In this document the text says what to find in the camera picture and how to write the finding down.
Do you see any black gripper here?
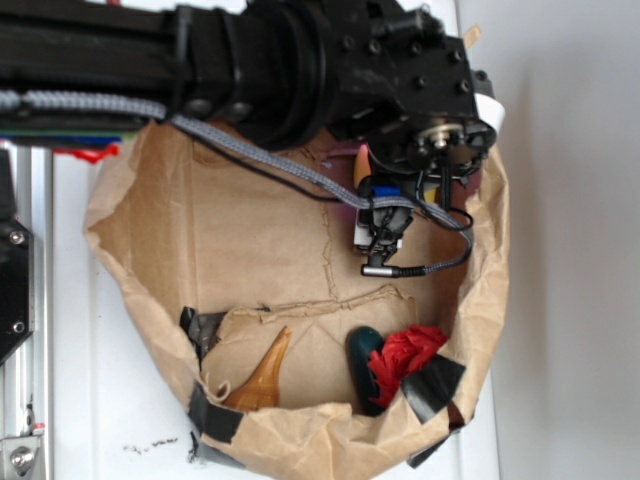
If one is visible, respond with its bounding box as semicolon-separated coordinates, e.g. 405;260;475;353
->
324;1;505;183

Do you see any yellow green sponge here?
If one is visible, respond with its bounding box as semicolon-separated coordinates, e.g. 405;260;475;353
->
353;144;437;203

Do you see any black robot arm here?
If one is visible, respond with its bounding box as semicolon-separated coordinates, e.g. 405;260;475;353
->
1;1;504;180

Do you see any brown paper bag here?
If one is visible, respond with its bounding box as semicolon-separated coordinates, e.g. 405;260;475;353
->
85;124;510;479

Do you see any dark green oval object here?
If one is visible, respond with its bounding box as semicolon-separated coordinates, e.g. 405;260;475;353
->
346;326;384;417

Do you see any red crumpled cloth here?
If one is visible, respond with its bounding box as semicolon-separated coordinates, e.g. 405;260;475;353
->
367;325;449;409

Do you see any black tape strip right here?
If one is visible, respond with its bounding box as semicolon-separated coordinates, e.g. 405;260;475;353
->
401;354;466;424

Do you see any black tape strip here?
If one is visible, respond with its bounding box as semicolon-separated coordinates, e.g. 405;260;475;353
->
401;354;466;424
188;383;245;444

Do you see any amber glass bottle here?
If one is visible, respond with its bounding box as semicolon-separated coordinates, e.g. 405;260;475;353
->
223;326;292;412

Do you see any black tape strip left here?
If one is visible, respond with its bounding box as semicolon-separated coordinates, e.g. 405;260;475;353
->
188;383;245;444

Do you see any black mounting plate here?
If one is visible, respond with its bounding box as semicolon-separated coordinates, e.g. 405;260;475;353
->
0;149;34;365

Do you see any white plastic tray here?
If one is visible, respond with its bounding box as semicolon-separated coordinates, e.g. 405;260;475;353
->
52;0;501;480

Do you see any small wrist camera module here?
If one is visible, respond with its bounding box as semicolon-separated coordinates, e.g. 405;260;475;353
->
354;206;413;264

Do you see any grey braided cable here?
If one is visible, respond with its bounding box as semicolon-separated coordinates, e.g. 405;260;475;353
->
0;89;475;277

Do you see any aluminium frame rail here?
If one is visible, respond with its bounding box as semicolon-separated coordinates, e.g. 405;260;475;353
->
1;140;53;479

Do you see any silver corner bracket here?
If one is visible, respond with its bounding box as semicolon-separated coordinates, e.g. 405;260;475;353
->
1;436;45;480

